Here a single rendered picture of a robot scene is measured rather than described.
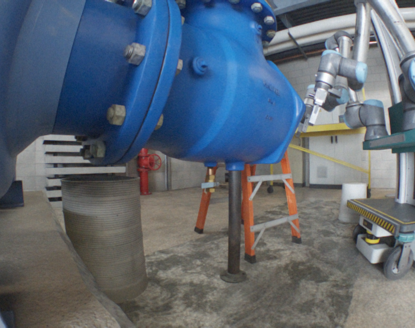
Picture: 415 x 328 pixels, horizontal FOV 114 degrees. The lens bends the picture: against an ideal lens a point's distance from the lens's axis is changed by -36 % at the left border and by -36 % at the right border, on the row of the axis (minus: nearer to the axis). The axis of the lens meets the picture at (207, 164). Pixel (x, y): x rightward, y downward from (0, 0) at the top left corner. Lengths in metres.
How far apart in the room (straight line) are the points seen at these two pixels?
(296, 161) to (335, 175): 1.01
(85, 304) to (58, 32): 0.41
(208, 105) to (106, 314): 0.50
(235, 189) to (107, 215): 0.55
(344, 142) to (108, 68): 4.58
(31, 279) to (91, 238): 0.53
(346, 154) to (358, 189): 2.62
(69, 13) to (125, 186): 0.62
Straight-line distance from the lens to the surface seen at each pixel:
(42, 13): 0.40
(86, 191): 0.79
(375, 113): 1.49
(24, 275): 0.35
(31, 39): 0.38
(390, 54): 1.66
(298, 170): 5.02
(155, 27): 0.42
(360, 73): 0.96
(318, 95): 0.91
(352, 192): 2.15
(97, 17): 0.47
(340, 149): 4.73
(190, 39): 0.56
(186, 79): 0.51
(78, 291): 0.29
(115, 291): 0.93
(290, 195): 1.54
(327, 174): 4.77
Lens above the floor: 0.58
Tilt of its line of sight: level
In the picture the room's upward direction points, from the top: 1 degrees counter-clockwise
